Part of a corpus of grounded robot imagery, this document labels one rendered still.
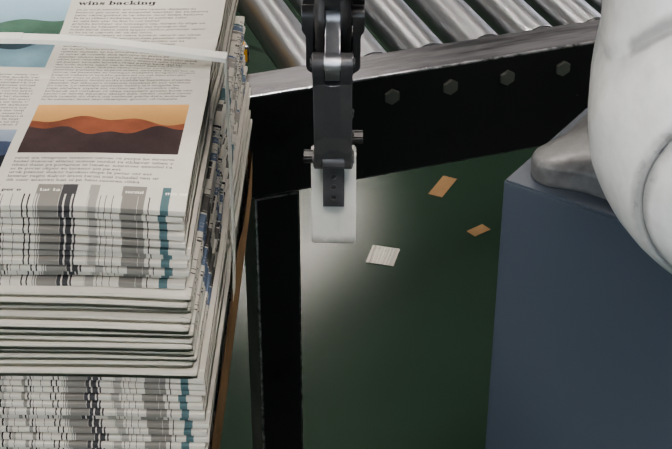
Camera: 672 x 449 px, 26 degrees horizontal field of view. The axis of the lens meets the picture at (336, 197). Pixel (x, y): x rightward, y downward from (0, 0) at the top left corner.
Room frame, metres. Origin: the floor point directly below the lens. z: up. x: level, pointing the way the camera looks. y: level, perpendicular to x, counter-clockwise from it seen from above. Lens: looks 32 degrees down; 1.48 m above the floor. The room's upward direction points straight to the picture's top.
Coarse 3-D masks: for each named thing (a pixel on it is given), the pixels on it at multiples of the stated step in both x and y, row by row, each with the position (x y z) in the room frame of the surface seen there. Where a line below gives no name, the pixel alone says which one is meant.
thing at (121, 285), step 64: (0, 128) 0.75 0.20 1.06; (64, 128) 0.75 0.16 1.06; (128, 128) 0.75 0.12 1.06; (192, 128) 0.75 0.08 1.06; (0, 192) 0.68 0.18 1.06; (64, 192) 0.68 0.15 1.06; (128, 192) 0.68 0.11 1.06; (192, 192) 0.71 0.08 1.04; (0, 256) 0.67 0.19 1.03; (64, 256) 0.67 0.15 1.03; (128, 256) 0.67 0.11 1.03; (192, 256) 0.68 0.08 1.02; (0, 320) 0.66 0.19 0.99; (64, 320) 0.66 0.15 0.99; (128, 320) 0.66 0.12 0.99; (192, 320) 0.67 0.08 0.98; (0, 384) 0.66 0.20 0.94; (64, 384) 0.66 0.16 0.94; (128, 384) 0.66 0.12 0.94; (192, 384) 0.66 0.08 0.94; (0, 448) 0.66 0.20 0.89; (64, 448) 0.66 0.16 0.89; (128, 448) 0.65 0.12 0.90; (192, 448) 0.65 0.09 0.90
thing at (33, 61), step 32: (0, 64) 0.84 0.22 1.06; (32, 64) 0.84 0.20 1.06; (64, 64) 0.84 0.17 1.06; (96, 64) 0.84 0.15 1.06; (128, 64) 0.84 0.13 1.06; (160, 64) 0.84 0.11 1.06; (192, 64) 0.84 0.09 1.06; (224, 128) 0.87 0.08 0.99; (224, 160) 0.86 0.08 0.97; (224, 192) 0.85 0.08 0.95; (224, 224) 0.82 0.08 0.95
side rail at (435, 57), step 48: (432, 48) 1.39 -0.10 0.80; (480, 48) 1.39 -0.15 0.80; (528, 48) 1.39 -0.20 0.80; (576, 48) 1.39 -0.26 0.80; (288, 96) 1.29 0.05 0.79; (384, 96) 1.32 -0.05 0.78; (432, 96) 1.34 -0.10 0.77; (480, 96) 1.36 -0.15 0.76; (528, 96) 1.38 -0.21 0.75; (576, 96) 1.40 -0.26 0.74; (288, 144) 1.29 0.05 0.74; (384, 144) 1.32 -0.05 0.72; (432, 144) 1.34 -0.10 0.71; (480, 144) 1.36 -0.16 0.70; (528, 144) 1.38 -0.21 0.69
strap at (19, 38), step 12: (0, 36) 0.85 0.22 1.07; (12, 36) 0.85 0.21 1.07; (24, 36) 0.85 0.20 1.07; (36, 36) 0.85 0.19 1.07; (48, 36) 0.85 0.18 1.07; (60, 36) 0.85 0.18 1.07; (72, 36) 0.85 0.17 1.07; (84, 36) 0.85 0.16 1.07; (108, 48) 0.84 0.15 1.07; (120, 48) 0.84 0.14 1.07; (132, 48) 0.84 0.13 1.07; (144, 48) 0.84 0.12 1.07; (156, 48) 0.84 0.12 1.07; (168, 48) 0.85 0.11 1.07; (180, 48) 0.85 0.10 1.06; (192, 48) 0.85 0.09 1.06; (216, 60) 0.84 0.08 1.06
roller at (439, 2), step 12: (408, 0) 1.57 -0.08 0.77; (420, 0) 1.54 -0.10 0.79; (432, 0) 1.52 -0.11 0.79; (444, 0) 1.51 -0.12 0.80; (456, 0) 1.51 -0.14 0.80; (420, 12) 1.53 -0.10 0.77; (432, 12) 1.50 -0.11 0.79; (444, 12) 1.49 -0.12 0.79; (456, 12) 1.48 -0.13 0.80; (468, 12) 1.48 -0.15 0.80; (432, 24) 1.50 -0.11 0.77; (444, 24) 1.47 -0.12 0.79; (456, 24) 1.46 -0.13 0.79; (468, 24) 1.45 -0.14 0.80; (480, 24) 1.44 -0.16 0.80; (444, 36) 1.46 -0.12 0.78; (456, 36) 1.44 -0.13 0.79; (468, 36) 1.43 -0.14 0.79; (480, 36) 1.42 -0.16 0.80
